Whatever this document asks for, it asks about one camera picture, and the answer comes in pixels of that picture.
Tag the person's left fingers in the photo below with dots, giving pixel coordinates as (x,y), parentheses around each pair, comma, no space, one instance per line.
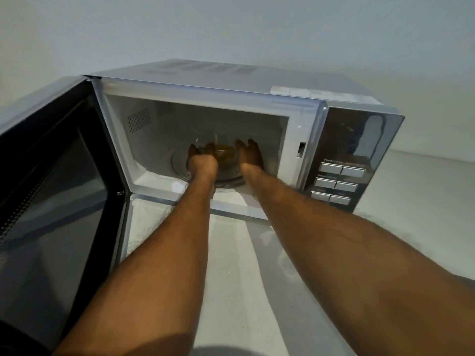
(200,149)

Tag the person's right forearm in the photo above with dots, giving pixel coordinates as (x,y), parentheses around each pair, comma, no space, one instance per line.
(345,263)

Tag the person's right hand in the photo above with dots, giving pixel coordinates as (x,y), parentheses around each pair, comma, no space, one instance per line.
(251,156)

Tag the brown food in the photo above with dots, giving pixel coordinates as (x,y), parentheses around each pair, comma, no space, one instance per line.
(225,151)

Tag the silver microwave oven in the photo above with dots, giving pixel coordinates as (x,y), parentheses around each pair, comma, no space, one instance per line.
(237,137)

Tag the person's left hand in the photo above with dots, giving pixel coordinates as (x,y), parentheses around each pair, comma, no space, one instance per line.
(202,158)

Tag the person's right fingers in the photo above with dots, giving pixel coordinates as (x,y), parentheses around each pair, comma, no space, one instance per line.
(248,145)

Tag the black microwave door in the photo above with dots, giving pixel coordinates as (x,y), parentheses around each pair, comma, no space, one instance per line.
(52,215)

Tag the person's left forearm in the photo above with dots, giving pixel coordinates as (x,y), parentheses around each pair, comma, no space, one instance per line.
(148,270)

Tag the clear glass bowl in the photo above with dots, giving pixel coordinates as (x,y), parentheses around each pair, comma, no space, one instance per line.
(222,151)

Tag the glass microwave turntable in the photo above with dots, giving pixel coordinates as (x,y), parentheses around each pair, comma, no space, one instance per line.
(230,179)

